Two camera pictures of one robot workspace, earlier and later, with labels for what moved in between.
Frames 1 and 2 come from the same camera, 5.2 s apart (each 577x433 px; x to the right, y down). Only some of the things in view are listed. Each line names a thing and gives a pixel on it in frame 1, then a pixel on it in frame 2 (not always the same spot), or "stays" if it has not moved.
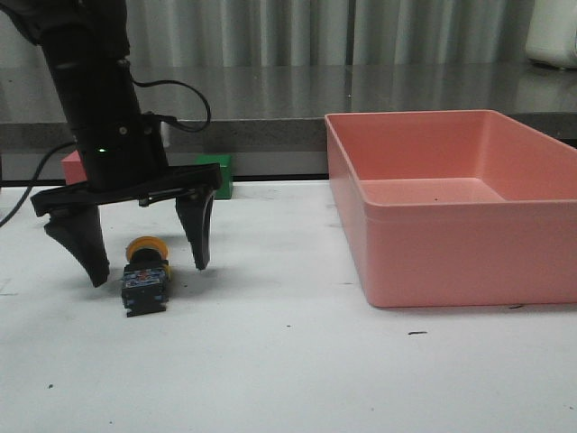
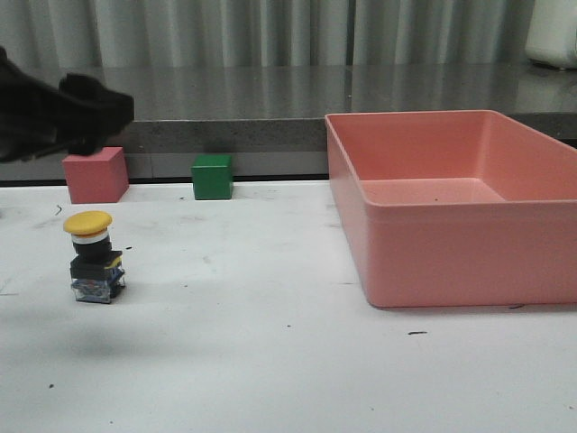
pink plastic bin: [455, 207] stays
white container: [552, 35] stays
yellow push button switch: [146, 277] → [96, 267]
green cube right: [224, 161] stays
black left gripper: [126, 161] → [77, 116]
